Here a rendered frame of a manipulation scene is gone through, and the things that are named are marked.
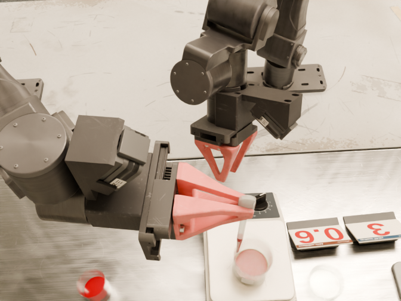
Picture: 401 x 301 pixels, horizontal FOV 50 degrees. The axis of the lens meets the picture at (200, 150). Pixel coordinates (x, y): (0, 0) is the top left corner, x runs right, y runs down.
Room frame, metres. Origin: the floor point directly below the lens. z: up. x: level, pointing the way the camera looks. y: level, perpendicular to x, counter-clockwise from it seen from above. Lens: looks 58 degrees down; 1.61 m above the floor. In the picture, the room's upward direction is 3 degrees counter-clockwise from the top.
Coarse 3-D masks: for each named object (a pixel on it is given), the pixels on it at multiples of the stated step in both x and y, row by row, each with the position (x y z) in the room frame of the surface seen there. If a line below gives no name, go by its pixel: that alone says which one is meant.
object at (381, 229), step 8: (368, 224) 0.27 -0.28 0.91; (376, 224) 0.27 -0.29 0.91; (384, 224) 0.26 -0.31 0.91; (392, 224) 0.26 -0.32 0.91; (360, 232) 0.25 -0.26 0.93; (368, 232) 0.25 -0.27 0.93; (376, 232) 0.24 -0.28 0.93; (384, 232) 0.24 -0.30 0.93; (392, 232) 0.24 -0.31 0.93; (400, 232) 0.24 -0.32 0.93
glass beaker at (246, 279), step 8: (248, 232) 0.21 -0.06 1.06; (248, 240) 0.20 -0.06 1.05; (256, 240) 0.20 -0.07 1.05; (264, 240) 0.19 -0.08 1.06; (240, 248) 0.19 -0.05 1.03; (256, 248) 0.20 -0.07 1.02; (264, 248) 0.19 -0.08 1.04; (272, 248) 0.18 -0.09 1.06; (272, 256) 0.17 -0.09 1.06; (272, 264) 0.16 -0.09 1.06; (232, 272) 0.17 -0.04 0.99; (240, 272) 0.16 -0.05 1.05; (248, 272) 0.15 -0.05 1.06; (264, 272) 0.15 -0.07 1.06; (240, 280) 0.16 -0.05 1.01; (248, 280) 0.15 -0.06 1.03; (256, 280) 0.15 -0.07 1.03; (264, 280) 0.16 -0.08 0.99
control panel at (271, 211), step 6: (270, 192) 0.32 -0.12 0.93; (270, 198) 0.31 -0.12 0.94; (270, 204) 0.29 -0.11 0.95; (264, 210) 0.28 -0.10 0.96; (270, 210) 0.28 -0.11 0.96; (276, 210) 0.28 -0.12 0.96; (258, 216) 0.27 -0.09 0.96; (264, 216) 0.27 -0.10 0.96; (270, 216) 0.27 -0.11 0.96; (276, 216) 0.27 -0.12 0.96
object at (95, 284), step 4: (88, 280) 0.19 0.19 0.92; (92, 280) 0.19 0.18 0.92; (96, 280) 0.19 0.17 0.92; (100, 280) 0.19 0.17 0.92; (88, 284) 0.18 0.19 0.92; (92, 284) 0.18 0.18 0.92; (96, 284) 0.18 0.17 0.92; (100, 284) 0.18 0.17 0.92; (84, 288) 0.18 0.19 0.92; (88, 288) 0.18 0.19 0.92; (92, 288) 0.18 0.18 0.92; (96, 288) 0.18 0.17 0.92; (100, 288) 0.18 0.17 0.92; (84, 292) 0.17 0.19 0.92; (88, 292) 0.17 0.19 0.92; (92, 292) 0.17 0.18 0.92; (96, 292) 0.17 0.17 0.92; (88, 296) 0.16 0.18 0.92
